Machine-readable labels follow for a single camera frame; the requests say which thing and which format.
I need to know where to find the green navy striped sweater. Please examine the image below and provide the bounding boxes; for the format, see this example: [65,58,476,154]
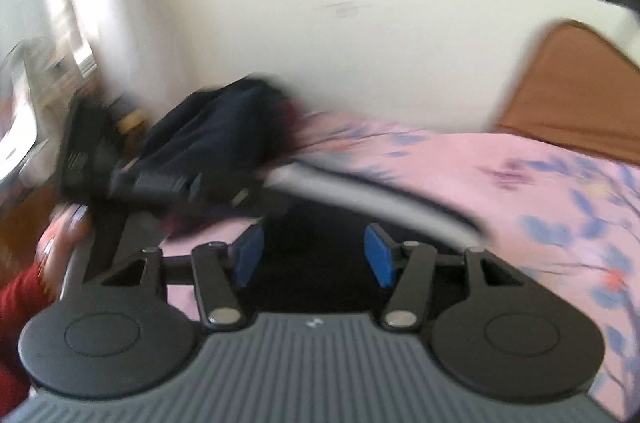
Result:
[238,162,487,313]

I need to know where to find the dark clothes pile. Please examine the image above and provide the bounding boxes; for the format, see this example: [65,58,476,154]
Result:
[116,74,303,177]

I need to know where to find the left hand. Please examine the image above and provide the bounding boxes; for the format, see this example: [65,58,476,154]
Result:
[36,204,90,299]

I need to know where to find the pink floral bedsheet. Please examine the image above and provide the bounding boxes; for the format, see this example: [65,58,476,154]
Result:
[159,110,640,419]

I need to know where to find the brown headboard cushion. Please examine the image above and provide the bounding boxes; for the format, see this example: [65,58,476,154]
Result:
[494,20,639,165]

